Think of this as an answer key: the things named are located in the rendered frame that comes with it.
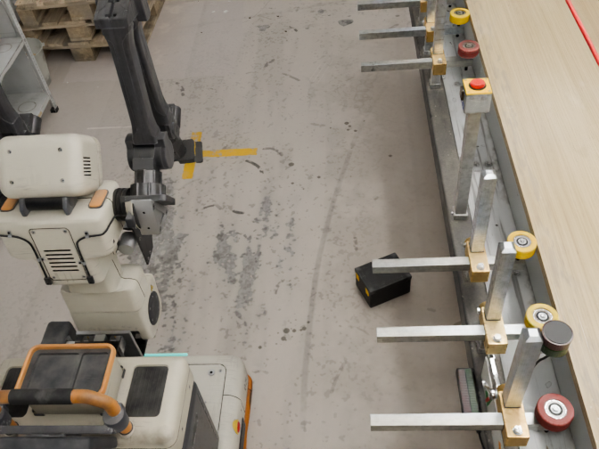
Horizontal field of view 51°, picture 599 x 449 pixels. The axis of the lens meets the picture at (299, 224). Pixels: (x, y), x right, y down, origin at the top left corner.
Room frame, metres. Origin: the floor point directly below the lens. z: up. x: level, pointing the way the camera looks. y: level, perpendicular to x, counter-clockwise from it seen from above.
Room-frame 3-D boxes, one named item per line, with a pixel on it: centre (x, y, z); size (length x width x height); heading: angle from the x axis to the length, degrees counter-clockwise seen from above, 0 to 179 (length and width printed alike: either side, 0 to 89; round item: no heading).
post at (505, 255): (0.91, -0.47, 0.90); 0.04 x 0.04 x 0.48; 82
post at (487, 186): (1.16, -0.50, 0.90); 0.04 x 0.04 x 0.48; 82
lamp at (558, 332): (0.66, -0.48, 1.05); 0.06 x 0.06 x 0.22; 82
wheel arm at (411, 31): (2.37, -0.58, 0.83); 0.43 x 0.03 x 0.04; 82
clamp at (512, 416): (0.64, -0.44, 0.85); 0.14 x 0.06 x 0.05; 172
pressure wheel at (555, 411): (0.61, -0.52, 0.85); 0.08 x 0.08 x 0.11
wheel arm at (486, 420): (0.64, -0.32, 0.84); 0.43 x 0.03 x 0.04; 82
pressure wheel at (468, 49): (2.10, -0.74, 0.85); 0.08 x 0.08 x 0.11
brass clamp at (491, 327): (0.89, -0.47, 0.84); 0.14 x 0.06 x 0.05; 172
